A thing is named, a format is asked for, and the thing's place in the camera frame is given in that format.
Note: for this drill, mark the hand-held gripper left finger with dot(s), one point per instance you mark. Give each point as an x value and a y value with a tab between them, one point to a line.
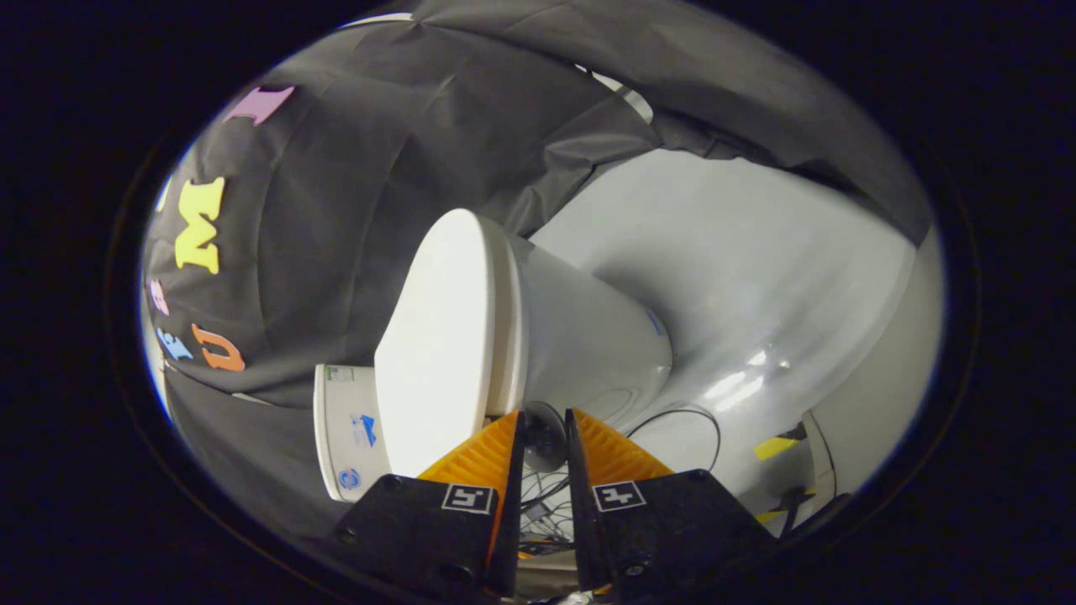
508	521

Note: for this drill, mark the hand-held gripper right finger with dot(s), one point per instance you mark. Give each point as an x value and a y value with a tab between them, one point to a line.
582	521

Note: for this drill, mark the white toilet lid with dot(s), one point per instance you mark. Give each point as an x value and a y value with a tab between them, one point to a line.
437	336

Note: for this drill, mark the white toilet seat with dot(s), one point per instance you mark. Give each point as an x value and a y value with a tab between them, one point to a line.
508	336

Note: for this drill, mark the white toilet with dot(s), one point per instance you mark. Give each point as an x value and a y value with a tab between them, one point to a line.
588	336

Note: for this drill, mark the yellow black floor tape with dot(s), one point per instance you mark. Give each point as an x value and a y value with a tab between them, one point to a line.
773	448

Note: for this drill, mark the black backdrop cloth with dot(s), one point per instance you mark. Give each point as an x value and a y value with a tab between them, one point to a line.
336	210

